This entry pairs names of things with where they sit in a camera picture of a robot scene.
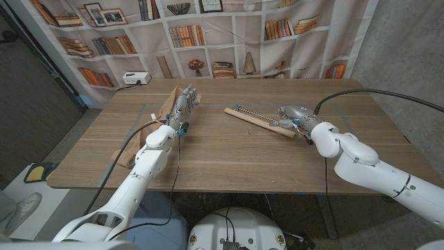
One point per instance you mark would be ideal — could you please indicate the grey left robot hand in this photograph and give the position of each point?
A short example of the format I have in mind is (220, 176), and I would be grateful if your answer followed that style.
(183, 107)

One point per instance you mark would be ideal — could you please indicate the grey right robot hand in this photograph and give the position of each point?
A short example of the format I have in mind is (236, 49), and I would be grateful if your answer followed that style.
(300, 116)

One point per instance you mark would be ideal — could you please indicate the wooden hanger with metal hook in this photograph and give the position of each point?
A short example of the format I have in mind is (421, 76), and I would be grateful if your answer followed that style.
(249, 119)

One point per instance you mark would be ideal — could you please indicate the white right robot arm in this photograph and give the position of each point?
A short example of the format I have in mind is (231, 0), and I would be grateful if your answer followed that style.
(374, 173)

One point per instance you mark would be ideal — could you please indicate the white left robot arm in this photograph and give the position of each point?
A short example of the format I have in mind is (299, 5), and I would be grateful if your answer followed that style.
(147, 168)

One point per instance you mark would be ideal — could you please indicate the tan adhesive wrap strip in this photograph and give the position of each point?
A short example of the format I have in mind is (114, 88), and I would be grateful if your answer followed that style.
(166, 107)

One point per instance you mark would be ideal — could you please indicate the white power strip box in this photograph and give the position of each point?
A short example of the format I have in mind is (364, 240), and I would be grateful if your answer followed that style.
(136, 78)

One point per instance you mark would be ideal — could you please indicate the printed bookshelf backdrop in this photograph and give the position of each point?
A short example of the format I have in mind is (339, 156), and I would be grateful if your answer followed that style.
(222, 41)

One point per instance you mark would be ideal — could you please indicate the grey metal table leg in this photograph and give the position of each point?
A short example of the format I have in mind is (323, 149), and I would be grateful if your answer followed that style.
(327, 218)

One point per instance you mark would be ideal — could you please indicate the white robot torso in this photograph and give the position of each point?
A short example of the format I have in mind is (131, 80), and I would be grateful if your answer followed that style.
(239, 225)

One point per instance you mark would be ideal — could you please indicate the dark grey door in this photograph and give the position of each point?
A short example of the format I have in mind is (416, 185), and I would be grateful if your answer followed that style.
(31, 104)

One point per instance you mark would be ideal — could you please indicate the yellow and black floor pad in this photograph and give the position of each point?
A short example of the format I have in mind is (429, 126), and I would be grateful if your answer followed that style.
(34, 172)

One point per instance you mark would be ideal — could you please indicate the white floor board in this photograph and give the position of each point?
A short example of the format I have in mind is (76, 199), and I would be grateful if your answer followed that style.
(52, 208)

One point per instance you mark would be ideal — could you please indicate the person's white shoe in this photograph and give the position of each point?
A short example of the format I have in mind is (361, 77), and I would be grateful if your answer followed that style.
(22, 208)

